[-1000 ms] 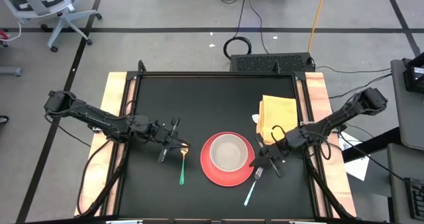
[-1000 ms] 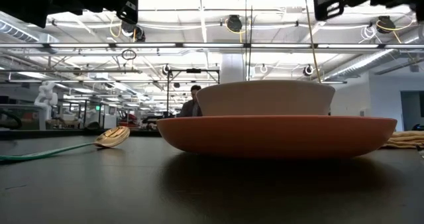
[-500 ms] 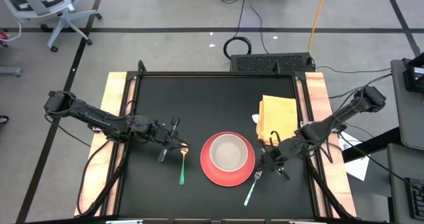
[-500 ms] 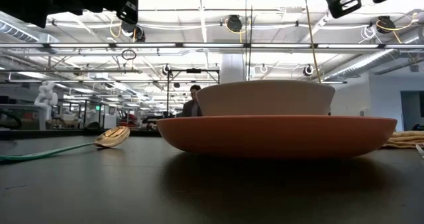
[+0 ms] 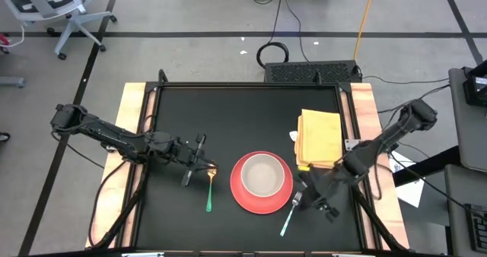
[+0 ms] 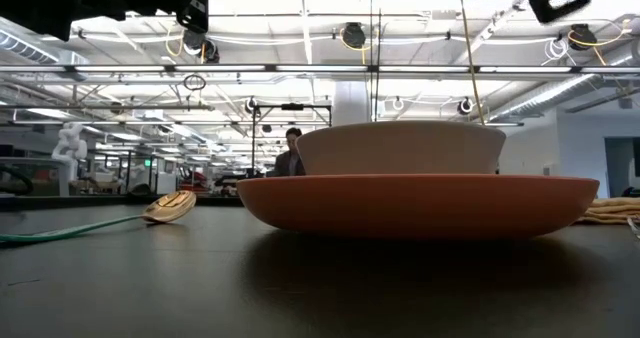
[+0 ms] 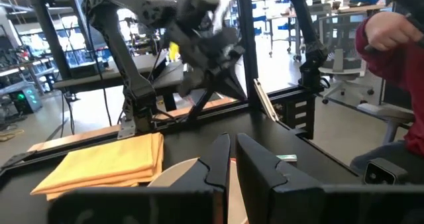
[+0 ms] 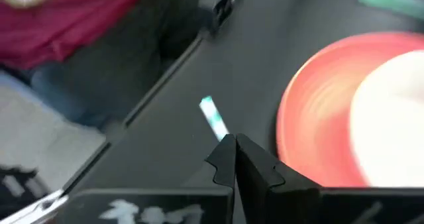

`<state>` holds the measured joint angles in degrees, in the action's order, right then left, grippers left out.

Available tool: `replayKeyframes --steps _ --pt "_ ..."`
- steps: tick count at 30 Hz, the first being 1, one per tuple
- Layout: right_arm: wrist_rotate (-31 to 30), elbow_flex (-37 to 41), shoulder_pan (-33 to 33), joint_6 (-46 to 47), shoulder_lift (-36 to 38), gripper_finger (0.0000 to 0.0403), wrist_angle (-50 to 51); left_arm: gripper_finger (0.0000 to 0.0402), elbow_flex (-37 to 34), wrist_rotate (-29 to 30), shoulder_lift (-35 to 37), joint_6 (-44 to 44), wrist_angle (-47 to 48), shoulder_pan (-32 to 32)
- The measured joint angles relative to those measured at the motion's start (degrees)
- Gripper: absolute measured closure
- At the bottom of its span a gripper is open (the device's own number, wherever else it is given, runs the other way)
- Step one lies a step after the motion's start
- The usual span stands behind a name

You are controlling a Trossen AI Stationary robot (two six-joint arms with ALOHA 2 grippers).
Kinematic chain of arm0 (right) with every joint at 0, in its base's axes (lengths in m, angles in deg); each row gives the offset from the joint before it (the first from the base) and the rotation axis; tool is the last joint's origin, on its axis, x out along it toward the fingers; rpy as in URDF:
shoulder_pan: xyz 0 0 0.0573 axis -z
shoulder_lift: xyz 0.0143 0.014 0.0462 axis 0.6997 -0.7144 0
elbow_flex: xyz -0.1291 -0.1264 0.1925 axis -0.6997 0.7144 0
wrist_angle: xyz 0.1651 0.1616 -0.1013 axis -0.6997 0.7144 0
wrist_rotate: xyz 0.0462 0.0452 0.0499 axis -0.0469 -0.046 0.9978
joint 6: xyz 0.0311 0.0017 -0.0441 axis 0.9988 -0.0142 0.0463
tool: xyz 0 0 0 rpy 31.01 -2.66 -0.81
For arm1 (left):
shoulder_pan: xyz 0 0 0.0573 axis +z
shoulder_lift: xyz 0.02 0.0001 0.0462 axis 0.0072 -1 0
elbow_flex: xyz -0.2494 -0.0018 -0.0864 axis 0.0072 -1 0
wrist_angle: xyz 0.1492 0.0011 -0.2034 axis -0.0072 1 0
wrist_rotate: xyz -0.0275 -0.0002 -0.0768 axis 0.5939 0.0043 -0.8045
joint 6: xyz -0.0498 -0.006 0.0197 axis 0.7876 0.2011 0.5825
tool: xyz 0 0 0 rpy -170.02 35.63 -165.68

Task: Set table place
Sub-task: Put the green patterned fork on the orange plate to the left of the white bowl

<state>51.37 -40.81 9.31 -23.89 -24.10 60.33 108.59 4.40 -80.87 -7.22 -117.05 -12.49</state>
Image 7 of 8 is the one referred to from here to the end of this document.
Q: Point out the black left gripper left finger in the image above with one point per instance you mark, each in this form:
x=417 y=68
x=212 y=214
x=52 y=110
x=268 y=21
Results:
x=215 y=164

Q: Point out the grey workshop desk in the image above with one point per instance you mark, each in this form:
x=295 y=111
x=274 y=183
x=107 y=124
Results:
x=112 y=71

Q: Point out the person's hand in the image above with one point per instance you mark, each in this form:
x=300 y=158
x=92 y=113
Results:
x=387 y=30

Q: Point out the white mesh office chair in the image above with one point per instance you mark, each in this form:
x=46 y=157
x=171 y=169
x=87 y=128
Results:
x=342 y=71

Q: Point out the white round bowl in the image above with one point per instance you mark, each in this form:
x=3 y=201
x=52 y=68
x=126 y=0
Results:
x=172 y=179

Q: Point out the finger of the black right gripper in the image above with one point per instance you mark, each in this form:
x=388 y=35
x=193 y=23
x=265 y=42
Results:
x=232 y=85
x=192 y=85

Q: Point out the light wooden side board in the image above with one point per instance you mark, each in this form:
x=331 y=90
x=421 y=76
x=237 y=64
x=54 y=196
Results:
x=83 y=136

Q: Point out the black table-level camera box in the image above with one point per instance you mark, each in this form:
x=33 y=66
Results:
x=384 y=171

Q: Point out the computer tower with green lights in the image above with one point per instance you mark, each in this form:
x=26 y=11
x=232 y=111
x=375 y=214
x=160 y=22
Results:
x=26 y=98

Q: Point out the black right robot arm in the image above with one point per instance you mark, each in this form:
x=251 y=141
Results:
x=132 y=81

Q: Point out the white metal bracket strip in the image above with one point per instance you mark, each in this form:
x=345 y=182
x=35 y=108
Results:
x=265 y=99

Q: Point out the person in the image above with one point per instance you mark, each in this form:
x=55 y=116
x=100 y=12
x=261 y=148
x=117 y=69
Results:
x=407 y=85

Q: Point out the folded yellow cloth napkin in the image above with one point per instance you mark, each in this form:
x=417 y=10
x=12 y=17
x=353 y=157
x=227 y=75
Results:
x=106 y=161

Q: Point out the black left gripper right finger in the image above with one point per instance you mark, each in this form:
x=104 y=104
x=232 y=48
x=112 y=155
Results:
x=261 y=177

